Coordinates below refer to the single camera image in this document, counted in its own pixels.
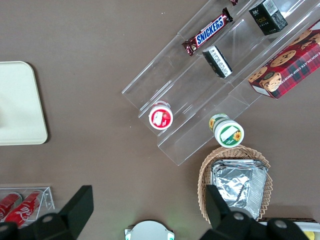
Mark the red tartan cookie box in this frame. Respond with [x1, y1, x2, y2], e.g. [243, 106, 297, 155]
[247, 19, 320, 100]

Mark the clear acrylic stepped shelf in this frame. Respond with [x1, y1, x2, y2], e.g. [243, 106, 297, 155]
[121, 0, 320, 167]

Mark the small black carton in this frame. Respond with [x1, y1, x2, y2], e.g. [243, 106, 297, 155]
[248, 0, 289, 36]
[201, 45, 233, 80]

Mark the light wicker basket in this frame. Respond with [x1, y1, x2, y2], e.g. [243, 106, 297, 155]
[198, 145, 274, 225]

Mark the clear acrylic bottle rack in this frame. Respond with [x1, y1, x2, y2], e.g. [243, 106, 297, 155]
[0, 186, 56, 229]

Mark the white rectangular snack bin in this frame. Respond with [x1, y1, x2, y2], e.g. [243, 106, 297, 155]
[257, 217, 320, 240]

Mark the red lid cup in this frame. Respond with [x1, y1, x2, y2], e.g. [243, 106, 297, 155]
[148, 100, 174, 131]

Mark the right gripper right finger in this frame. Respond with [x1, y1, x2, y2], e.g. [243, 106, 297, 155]
[201, 184, 310, 240]

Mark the green lid cup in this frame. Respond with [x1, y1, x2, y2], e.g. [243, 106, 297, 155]
[208, 113, 245, 148]

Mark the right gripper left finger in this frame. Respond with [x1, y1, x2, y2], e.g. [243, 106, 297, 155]
[0, 184, 95, 240]

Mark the red cola bottle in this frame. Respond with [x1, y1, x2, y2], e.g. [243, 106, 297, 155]
[0, 191, 24, 222]
[4, 189, 45, 228]

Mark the beige plastic tray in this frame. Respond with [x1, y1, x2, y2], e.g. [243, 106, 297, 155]
[0, 60, 49, 146]

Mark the aluminium foil container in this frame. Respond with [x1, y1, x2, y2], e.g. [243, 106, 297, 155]
[210, 159, 269, 221]

